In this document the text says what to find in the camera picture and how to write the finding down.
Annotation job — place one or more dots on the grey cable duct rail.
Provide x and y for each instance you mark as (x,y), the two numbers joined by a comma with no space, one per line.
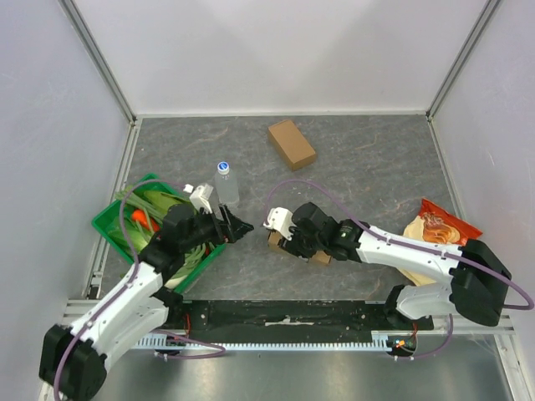
(380,343)

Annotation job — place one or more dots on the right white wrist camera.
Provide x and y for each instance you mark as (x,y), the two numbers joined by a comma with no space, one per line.
(280,220)

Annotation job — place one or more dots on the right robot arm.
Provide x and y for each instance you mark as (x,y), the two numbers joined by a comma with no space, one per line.
(468,279)

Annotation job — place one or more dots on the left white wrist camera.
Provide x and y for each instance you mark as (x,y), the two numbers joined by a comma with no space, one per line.
(199,197)

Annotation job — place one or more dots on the red snack bag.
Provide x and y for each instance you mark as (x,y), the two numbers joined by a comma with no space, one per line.
(458,230)

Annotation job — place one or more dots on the clear plastic water bottle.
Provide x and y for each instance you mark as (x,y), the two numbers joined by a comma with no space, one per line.
(226,184)

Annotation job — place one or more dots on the green leafy vegetable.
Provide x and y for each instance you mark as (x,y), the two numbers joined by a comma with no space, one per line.
(102,221)

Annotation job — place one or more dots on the orange carrot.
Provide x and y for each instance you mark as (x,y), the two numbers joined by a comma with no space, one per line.
(144,220)

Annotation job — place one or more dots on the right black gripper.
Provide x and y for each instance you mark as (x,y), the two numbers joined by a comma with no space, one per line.
(293,236)

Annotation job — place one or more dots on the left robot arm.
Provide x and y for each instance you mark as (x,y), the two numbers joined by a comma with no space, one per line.
(76,359)

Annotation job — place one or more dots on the brown cardboard box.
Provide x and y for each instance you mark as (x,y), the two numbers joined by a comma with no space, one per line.
(291,145)

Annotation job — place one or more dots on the green plastic basket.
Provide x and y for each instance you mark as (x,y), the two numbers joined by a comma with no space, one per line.
(152,178)

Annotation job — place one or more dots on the green long beans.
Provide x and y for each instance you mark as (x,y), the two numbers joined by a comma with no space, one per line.
(156,203)

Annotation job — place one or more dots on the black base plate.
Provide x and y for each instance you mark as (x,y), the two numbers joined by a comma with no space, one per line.
(289,322)

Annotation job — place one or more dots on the beige cassava chips bag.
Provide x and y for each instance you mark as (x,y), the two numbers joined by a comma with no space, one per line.
(411,234)

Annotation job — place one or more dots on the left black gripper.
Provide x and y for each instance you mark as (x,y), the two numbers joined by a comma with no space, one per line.
(231,230)

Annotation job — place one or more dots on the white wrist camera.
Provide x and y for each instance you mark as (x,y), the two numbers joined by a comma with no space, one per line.
(199,197)
(280,220)

